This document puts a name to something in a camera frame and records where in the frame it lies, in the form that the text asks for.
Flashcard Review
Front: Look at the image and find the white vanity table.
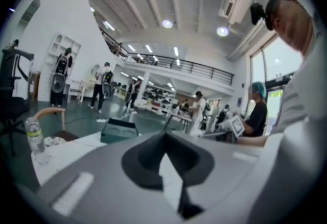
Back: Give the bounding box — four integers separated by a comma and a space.
76, 79, 99, 103

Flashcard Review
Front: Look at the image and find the white equipment shelving rack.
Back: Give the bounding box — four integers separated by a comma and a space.
142, 84, 177, 116

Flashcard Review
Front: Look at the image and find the white wall shelf unit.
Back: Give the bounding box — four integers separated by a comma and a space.
42, 34, 82, 103

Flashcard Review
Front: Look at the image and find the small wooden side cabinet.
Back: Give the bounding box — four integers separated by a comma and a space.
30, 71, 41, 101

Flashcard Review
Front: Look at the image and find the white table with black legs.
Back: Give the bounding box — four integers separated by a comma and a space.
170, 113, 194, 132

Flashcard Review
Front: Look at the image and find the person's head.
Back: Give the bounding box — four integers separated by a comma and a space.
265, 0, 315, 58

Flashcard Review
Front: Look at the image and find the dark green box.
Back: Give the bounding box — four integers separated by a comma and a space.
100, 117, 140, 144

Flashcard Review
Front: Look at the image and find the person's right forearm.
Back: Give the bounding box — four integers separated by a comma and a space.
237, 134, 283, 147

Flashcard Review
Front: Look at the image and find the oval vanity mirror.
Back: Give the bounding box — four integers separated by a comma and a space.
89, 64, 102, 81

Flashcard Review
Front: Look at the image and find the black head-mounted camera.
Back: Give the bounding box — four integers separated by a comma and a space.
249, 1, 268, 26

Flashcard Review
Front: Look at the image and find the wooden chair with brown seat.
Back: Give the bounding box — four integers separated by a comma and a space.
33, 107, 80, 142

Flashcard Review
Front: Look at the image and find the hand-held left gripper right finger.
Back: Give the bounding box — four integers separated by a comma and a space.
165, 131, 268, 224

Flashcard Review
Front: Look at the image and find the white ceiling air conditioner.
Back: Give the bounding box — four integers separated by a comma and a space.
218, 0, 253, 24

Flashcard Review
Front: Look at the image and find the black balcony railing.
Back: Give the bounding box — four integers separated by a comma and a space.
99, 26, 235, 86

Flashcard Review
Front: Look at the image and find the black and white equipment stand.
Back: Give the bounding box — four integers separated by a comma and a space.
1, 39, 35, 96

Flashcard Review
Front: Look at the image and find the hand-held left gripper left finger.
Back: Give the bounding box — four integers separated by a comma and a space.
25, 131, 179, 224

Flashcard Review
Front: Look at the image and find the floral black white cushion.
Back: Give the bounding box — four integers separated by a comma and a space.
43, 136, 67, 147

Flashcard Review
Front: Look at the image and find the clear plastic water bottle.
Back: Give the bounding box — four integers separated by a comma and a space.
25, 116, 52, 165

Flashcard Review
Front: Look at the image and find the white chair with dark seat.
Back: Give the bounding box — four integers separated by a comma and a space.
67, 80, 85, 103

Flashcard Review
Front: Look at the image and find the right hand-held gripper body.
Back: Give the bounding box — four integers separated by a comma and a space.
224, 115, 246, 142

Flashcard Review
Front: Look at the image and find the black office chair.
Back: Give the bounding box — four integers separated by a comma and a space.
0, 95, 32, 157

